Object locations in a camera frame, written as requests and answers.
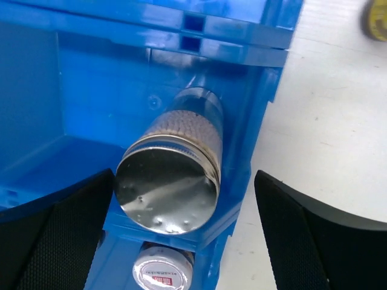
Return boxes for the brown yellow-label bottle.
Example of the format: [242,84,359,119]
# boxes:
[360,0,386,42]

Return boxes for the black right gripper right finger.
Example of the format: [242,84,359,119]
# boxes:
[254,170,386,289]

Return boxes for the blue bin middle compartment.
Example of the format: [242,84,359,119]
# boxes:
[1,24,287,251]

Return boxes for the blue bin compartment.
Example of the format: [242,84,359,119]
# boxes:
[85,226,233,289]
[1,24,287,251]

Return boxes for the silver-lid blue-label jar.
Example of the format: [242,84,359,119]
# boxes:
[115,87,224,235]

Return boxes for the white-lid spice jar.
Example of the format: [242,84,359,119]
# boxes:
[132,242,195,290]

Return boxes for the blue bin near compartment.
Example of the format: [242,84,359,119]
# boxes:
[85,226,233,289]

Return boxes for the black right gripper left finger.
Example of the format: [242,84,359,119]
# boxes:
[1,169,114,289]

